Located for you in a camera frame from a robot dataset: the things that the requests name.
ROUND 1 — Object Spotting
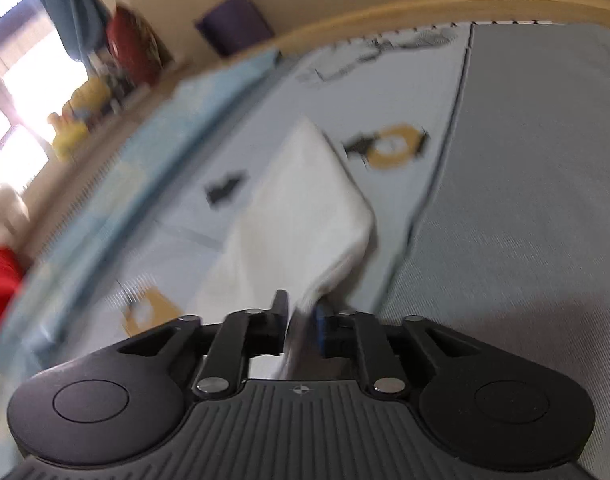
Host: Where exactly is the wooden bed frame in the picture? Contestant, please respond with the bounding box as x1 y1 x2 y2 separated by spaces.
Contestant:
274 0 610 52

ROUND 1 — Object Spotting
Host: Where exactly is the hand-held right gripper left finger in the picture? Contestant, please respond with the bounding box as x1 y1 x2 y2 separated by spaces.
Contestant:
116 289 291 401

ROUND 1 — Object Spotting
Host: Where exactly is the yellow plush toy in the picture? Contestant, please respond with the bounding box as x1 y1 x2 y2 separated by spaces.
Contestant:
47 76 114 162

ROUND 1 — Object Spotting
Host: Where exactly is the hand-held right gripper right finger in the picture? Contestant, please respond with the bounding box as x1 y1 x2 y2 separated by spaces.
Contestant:
313 305 487 402

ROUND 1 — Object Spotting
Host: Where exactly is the cream towel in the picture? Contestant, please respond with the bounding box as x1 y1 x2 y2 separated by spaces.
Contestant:
0 184 30 247

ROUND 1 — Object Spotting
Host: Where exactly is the white garment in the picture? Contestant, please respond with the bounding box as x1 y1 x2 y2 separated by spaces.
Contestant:
195 117 377 382

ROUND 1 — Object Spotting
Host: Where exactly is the grey woven mat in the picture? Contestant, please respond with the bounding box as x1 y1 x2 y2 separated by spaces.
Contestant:
375 22 610 466

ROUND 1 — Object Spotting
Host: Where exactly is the dark red bag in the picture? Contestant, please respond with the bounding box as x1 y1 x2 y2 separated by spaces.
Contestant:
106 4 174 89

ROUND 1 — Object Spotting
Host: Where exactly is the blue curtain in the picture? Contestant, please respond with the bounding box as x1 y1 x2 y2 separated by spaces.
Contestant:
17 0 112 77

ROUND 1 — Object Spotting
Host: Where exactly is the light blue patterned quilt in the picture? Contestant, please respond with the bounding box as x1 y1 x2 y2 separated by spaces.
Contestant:
15 47 282 311

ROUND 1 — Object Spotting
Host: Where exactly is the light blue printed bed sheet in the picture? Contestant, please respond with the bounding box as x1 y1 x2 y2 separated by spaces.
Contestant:
0 24 473 361

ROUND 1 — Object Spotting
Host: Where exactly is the purple cushion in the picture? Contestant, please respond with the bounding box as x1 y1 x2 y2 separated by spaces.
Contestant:
195 0 277 59

